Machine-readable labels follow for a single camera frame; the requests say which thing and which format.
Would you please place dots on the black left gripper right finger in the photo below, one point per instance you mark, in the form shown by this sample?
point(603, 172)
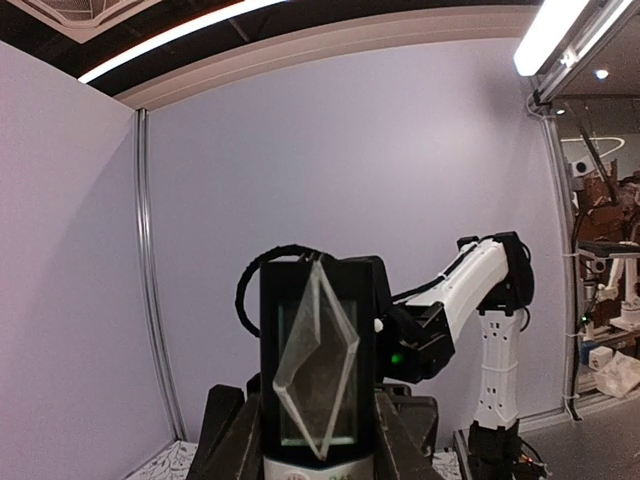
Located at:
point(406, 431)

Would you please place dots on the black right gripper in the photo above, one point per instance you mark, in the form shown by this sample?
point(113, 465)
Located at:
point(415, 343)

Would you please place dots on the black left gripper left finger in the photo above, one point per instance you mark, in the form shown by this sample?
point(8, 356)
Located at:
point(230, 440)

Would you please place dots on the white slim remote control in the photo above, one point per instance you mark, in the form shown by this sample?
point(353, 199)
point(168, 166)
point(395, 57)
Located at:
point(317, 346)

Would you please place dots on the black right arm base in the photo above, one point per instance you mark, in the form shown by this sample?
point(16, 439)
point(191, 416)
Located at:
point(489, 454)

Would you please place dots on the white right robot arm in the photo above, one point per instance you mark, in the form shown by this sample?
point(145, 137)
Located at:
point(491, 278)

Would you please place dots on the long ceiling light tube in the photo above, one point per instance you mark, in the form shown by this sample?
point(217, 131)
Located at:
point(555, 25)

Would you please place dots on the right aluminium corner post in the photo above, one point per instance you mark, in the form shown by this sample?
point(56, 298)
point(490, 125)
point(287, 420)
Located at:
point(567, 257)

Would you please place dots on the aluminium corner post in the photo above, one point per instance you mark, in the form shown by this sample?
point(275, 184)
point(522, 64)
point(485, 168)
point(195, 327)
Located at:
point(148, 276)
point(567, 257)

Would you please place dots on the left aluminium corner post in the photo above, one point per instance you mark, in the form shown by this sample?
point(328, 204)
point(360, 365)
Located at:
point(148, 276)

